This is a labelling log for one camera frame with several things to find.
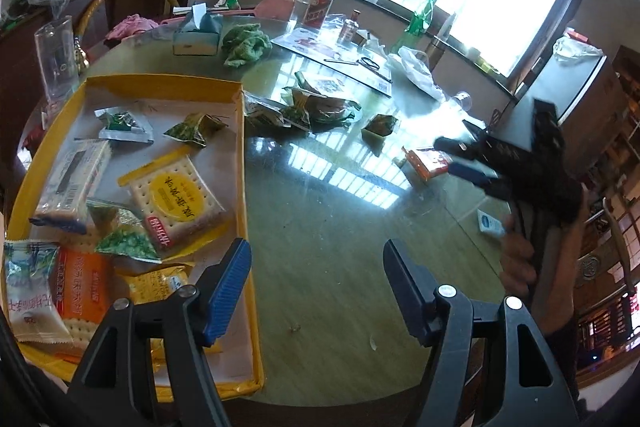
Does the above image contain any yellow cardboard tray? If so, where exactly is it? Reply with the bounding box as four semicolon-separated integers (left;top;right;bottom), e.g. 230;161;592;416
6;74;265;399

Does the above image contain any silver green snack packet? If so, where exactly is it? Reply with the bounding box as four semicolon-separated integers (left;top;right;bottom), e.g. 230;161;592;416
94;106;154;144

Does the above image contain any small orange snack pack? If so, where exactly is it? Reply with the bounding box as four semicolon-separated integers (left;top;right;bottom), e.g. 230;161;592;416
404;148;451;182

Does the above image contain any small white blue card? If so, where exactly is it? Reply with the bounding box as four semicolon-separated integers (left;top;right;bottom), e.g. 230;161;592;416
476;209;506;239

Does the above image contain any person right hand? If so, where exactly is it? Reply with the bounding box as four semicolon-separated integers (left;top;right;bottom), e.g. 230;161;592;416
499;215;537;299

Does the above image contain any grey cabinet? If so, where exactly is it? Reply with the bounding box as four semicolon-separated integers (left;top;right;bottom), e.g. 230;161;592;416
496;56;620;176

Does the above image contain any clear glass pitcher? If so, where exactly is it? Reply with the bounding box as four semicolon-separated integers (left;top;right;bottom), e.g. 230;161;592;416
34;15;79;104

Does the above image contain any red label liquor bottle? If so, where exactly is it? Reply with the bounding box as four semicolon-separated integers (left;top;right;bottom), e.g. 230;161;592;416
302;0;333;29

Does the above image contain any yellow snack bag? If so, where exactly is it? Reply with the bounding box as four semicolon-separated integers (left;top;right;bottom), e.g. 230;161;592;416
115;261;224;358

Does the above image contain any orange cracker pack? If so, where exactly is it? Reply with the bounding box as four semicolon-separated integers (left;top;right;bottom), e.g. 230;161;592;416
55;248;113;349

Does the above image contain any white plastic bag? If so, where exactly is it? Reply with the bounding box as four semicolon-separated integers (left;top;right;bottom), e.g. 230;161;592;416
387;46;447;103

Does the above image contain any green triangular snack packet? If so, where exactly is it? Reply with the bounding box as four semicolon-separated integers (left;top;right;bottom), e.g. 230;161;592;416
361;114;398;156

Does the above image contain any blue white cracker pack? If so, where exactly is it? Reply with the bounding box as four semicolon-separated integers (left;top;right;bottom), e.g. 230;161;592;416
29;139;112;235

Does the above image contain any green plastic bottle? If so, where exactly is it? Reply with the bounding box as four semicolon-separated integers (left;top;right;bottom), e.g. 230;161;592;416
390;0;435;54

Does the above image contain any green pea snack packet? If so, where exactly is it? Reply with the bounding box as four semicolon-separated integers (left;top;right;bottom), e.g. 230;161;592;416
87;198;162;263

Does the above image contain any pink cloth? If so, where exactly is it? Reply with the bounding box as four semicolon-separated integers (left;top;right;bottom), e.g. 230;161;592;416
105;14;158;41

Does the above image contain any tissue box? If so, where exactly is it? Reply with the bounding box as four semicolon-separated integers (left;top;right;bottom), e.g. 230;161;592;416
172;3;224;56

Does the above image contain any round snack packet on table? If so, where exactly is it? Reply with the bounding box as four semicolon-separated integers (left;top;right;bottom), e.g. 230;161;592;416
282;72;361;127

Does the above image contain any small clear bottle red cap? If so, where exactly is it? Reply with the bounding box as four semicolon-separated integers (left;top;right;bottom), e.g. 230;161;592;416
336;10;360;46

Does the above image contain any paper mat on table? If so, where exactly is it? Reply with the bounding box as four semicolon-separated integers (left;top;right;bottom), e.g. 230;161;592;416
271;27;393;98

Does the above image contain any green cloth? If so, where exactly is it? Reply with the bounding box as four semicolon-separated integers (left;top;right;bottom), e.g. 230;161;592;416
222;23;272;68

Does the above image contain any yellow label square cracker pack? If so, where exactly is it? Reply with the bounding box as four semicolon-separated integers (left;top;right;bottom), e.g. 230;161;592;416
117;145;229;259

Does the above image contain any light blue white snack bag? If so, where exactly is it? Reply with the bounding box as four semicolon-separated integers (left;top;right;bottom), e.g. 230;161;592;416
4;241;72;343

